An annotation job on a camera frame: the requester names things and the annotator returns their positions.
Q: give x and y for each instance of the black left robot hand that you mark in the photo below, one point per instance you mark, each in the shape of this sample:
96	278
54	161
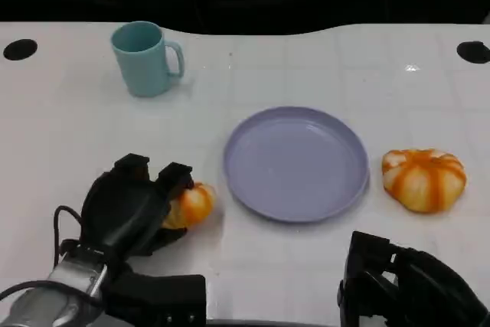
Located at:
122	212

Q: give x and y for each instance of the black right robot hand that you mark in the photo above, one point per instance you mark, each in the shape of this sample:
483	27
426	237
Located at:
421	288

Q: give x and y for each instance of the orange white toy bread roll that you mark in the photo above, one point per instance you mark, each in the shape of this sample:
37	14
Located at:
193	204
423	181

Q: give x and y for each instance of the pale green mug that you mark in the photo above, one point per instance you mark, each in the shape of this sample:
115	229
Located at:
141	66

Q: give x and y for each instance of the lilac plate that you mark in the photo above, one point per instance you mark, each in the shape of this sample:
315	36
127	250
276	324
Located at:
294	166

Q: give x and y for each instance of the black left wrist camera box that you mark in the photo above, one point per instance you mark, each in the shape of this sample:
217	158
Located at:
161	300

